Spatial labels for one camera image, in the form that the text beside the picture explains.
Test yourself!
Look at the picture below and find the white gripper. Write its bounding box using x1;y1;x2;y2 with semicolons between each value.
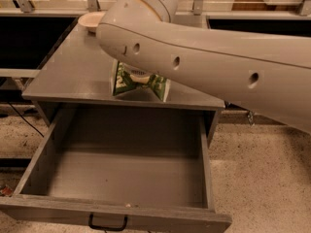
124;64;152;84

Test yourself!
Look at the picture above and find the green jalapeno chip bag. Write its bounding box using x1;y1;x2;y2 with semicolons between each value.
111;60;171;102

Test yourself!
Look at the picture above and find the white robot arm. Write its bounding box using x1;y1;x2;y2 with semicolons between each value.
96;0;311;133

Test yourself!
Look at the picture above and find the grey cabinet counter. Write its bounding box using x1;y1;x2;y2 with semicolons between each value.
21;13;226;144

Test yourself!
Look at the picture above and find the grey open top drawer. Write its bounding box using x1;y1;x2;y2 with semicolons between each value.
1;105;232;233

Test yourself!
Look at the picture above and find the beige ceramic bowl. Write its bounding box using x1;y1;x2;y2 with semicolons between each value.
78;12;105;33

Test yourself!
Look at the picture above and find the black floor cable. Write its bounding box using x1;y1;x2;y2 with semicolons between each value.
6;101;45;138

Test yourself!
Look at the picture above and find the black drawer handle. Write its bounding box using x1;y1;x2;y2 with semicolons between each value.
88;213;128;232

